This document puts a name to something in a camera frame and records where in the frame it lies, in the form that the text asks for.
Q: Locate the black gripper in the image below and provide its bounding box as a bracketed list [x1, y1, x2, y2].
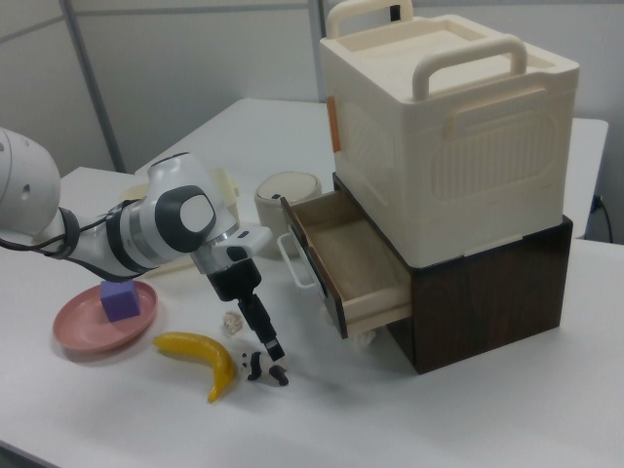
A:
[207, 259, 286, 365]

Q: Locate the black white panda toy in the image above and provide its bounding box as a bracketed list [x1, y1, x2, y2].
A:
[240, 351, 290, 387]

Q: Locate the wooden drawer with white handle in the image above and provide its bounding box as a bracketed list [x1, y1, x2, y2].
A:
[276, 189, 413, 339]

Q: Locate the yellow toy banana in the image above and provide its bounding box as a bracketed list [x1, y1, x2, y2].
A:
[152, 331, 237, 405]

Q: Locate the dark brown drawer cabinet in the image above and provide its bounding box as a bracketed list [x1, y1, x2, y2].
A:
[331, 172, 574, 376]

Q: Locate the small cream lidded trash can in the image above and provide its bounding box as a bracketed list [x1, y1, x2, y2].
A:
[253, 171, 325, 260]

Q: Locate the purple foam cube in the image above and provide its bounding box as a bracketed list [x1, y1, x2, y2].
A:
[98, 279, 141, 324]

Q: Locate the pink plastic plate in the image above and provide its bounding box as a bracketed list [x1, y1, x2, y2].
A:
[52, 279, 161, 355]

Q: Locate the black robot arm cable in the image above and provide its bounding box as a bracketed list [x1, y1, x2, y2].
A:
[0, 208, 129, 260]

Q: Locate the cream storage box with handles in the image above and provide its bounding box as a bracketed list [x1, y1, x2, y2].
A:
[318, 0, 582, 270]

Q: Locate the thin black wall cable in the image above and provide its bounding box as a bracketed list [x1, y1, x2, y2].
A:
[591, 194, 613, 243]

